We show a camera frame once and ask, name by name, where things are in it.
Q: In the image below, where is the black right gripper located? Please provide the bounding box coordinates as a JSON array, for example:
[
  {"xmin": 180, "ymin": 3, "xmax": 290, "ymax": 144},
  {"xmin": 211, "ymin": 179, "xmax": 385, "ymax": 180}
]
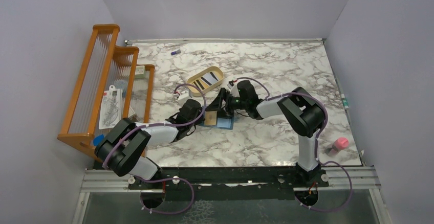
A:
[{"xmin": 204, "ymin": 88, "xmax": 248, "ymax": 120}]

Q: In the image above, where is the tan credit card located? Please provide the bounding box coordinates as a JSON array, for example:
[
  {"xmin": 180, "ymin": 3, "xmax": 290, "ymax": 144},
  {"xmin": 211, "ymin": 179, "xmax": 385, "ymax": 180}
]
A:
[{"xmin": 203, "ymin": 111, "xmax": 218, "ymax": 126}]

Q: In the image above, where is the teal card holder wallet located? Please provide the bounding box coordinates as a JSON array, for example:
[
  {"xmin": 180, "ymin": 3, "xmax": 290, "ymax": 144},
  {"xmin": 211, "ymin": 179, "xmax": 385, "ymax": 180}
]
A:
[{"xmin": 200, "ymin": 116, "xmax": 234, "ymax": 130}]

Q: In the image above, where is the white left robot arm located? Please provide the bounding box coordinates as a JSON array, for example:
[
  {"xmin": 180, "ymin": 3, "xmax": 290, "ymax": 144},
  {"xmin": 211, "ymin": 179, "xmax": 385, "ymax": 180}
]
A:
[{"xmin": 94, "ymin": 99, "xmax": 203, "ymax": 189}]

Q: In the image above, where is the grey white card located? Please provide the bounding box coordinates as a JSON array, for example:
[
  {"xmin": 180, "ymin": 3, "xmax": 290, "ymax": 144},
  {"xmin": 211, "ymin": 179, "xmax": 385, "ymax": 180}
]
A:
[{"xmin": 201, "ymin": 72, "xmax": 219, "ymax": 86}]

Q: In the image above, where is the yellow oval tray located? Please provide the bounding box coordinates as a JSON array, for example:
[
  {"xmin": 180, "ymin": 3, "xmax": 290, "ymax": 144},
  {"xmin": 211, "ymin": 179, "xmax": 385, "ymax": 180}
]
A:
[{"xmin": 187, "ymin": 66, "xmax": 225, "ymax": 94}]

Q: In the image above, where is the green white box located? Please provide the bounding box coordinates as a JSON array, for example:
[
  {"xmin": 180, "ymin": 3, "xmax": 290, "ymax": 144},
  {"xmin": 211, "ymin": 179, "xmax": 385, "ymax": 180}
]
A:
[{"xmin": 134, "ymin": 65, "xmax": 147, "ymax": 79}]

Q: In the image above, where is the white packaged item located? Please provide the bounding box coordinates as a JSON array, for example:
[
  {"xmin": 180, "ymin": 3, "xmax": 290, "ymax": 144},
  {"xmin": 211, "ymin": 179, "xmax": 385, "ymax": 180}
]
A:
[{"xmin": 98, "ymin": 85, "xmax": 122, "ymax": 130}]

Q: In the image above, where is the orange wooden rack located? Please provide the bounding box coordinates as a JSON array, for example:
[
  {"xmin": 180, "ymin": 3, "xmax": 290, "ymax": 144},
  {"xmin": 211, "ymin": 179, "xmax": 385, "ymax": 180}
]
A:
[{"xmin": 57, "ymin": 24, "xmax": 156, "ymax": 159}]

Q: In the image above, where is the blue object in rack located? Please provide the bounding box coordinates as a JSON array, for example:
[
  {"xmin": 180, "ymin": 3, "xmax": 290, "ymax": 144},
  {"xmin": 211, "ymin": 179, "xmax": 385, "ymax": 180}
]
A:
[{"xmin": 93, "ymin": 135, "xmax": 104, "ymax": 147}]

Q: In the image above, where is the green white marker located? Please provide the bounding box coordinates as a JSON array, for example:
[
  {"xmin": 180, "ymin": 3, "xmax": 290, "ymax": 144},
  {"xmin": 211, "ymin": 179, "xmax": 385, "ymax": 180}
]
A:
[{"xmin": 340, "ymin": 94, "xmax": 349, "ymax": 109}]

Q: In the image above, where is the pink bottle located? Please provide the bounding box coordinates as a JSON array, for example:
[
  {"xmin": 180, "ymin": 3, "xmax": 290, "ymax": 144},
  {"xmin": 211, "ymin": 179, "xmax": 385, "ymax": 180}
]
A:
[{"xmin": 326, "ymin": 137, "xmax": 350, "ymax": 156}]

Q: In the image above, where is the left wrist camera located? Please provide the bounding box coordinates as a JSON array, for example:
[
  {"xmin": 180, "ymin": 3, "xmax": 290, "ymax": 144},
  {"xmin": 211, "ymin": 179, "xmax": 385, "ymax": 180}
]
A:
[{"xmin": 177, "ymin": 90, "xmax": 190, "ymax": 101}]

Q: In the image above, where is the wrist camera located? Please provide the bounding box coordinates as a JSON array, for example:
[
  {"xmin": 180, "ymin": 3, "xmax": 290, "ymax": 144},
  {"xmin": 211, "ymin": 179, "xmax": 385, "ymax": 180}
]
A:
[
  {"xmin": 227, "ymin": 79, "xmax": 240, "ymax": 97},
  {"xmin": 177, "ymin": 90, "xmax": 190, "ymax": 101}
]

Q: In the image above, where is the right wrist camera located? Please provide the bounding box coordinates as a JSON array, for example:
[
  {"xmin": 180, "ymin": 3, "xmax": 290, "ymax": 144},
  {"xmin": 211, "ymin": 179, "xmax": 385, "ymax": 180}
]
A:
[{"xmin": 227, "ymin": 79, "xmax": 240, "ymax": 97}]

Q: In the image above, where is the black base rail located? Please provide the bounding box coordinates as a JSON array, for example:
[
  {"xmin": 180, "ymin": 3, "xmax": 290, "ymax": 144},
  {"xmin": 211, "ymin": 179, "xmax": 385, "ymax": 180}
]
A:
[{"xmin": 128, "ymin": 166, "xmax": 329, "ymax": 201}]

